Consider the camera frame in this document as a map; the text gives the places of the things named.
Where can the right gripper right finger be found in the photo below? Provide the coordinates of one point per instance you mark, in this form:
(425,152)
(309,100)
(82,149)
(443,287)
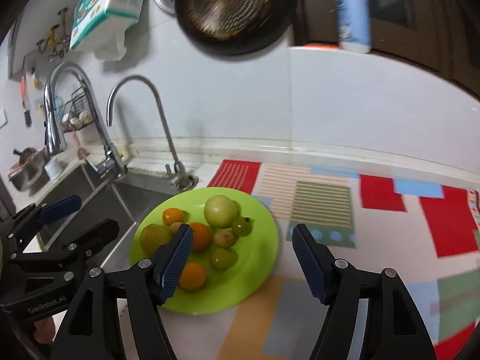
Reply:
(394,327)

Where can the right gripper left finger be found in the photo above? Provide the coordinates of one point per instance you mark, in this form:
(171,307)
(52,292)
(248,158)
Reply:
(91,326)

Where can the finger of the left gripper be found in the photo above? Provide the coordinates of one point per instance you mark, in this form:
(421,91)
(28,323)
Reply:
(76,254)
(23,226)

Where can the green guava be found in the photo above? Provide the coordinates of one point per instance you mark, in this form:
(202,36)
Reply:
(152,237)
(220,211)

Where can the small orange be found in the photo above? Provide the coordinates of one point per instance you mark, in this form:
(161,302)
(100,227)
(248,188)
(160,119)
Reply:
(193,277)
(172,215)

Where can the brown kiwi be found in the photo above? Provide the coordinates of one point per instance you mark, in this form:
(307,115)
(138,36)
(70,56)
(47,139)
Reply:
(173,228)
(224,238)

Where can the small green tomato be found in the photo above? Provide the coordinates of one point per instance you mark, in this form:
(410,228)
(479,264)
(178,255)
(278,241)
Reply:
(223,259)

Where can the small green fruit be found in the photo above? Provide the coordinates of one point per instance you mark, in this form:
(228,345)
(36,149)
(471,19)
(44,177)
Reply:
(241,226)

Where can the large chrome kitchen faucet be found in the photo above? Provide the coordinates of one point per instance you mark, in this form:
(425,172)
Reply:
(54,135)

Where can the left hand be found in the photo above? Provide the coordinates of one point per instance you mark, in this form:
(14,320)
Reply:
(44,331)

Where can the stainless steel sink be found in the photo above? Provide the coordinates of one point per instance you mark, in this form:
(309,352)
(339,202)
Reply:
(127,200)

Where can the colourful patterned cloth mat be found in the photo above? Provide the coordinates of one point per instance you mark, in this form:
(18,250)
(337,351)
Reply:
(424,226)

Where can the slim chrome gooseneck faucet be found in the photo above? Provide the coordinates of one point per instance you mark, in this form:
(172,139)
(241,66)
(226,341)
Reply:
(178,177)

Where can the lime green plate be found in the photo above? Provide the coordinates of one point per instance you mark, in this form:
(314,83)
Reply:
(256,253)

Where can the teal white tissue box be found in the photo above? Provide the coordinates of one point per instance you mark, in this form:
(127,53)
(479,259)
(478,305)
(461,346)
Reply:
(99,26)

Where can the perforated metal strainer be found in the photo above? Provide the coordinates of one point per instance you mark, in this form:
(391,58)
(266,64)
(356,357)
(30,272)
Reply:
(223,19)

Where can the black frying pan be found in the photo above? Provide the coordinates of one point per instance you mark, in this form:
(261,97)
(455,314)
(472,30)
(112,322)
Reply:
(267,29)

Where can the blue white pump bottle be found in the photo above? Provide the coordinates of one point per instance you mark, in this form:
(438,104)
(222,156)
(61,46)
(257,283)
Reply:
(353,25)

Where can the black wire sink basket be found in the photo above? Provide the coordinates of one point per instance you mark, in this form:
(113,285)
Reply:
(75,114)

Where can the wall hook rail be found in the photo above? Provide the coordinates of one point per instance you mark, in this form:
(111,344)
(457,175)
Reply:
(58,39)

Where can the dark wooden window frame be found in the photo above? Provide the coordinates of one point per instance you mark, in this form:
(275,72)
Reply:
(441,36)

